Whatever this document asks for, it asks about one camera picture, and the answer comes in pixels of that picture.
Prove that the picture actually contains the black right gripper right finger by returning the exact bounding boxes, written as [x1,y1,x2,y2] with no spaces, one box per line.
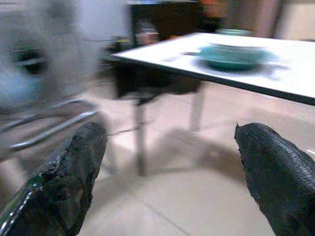
[234,122,315,236]

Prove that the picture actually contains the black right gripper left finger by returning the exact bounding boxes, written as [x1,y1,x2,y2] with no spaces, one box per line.
[4,121,108,236]

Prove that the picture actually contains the metal framed woven chair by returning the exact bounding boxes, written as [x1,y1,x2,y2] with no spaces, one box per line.
[0,98,101,158]

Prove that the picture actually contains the white rectangular dining table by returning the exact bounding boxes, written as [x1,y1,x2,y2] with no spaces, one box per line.
[110,31,315,177]

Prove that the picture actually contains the white floor fan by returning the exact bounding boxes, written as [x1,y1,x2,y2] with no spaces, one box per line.
[0,0,104,114]

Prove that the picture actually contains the teal round plate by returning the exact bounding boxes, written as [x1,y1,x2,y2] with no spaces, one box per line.
[195,43,275,72]

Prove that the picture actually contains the silver metal spoon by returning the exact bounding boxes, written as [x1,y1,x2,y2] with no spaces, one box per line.
[163,50,201,62]

